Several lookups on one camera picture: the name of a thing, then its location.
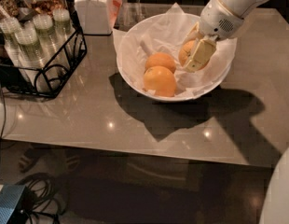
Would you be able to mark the plastic cup stack far left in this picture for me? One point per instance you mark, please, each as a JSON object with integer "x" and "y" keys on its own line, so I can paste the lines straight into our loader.
{"x": 9, "y": 26}

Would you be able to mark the orange packet behind canister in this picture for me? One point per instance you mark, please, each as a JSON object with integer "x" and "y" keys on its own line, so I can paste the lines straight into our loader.
{"x": 113, "y": 11}

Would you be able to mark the back left orange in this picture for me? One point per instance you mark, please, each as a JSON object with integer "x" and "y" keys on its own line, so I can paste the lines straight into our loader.
{"x": 161, "y": 59}

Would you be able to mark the white bowl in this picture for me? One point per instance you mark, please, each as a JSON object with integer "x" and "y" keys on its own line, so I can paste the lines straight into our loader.
{"x": 135, "y": 75}

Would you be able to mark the plastic cup stack middle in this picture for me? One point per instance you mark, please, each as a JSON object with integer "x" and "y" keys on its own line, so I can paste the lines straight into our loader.
{"x": 50, "y": 42}

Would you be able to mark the front orange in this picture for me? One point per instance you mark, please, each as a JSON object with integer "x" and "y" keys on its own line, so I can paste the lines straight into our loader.
{"x": 161, "y": 80}

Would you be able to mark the plastic cup stack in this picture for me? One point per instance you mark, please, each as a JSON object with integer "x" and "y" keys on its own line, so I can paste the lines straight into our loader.
{"x": 63, "y": 26}
{"x": 34, "y": 61}
{"x": 9, "y": 26}
{"x": 50, "y": 42}

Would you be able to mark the white paper liner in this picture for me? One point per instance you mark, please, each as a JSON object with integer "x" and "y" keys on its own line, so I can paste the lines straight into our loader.
{"x": 157, "y": 34}

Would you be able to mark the plastic cup stack front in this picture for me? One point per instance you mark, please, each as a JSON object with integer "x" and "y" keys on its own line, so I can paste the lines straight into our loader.
{"x": 34, "y": 61}

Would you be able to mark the orange with stem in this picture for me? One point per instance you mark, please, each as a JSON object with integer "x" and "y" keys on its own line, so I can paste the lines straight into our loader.
{"x": 193, "y": 56}

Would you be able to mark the plastic cup stack right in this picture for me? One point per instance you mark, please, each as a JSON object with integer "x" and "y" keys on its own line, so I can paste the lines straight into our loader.
{"x": 63, "y": 26}

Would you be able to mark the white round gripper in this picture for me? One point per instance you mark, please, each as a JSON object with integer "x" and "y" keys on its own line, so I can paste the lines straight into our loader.
{"x": 216, "y": 20}

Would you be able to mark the blue grey box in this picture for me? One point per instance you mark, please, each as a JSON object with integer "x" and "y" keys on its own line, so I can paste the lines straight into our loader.
{"x": 10, "y": 205}

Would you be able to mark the white ceramic canister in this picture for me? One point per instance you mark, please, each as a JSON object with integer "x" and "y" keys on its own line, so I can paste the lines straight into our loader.
{"x": 94, "y": 16}

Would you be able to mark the black wire rack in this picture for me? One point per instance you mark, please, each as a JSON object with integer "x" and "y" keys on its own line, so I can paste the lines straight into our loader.
{"x": 41, "y": 45}

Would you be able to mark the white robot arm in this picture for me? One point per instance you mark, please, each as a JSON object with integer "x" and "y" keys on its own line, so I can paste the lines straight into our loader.
{"x": 276, "y": 205}

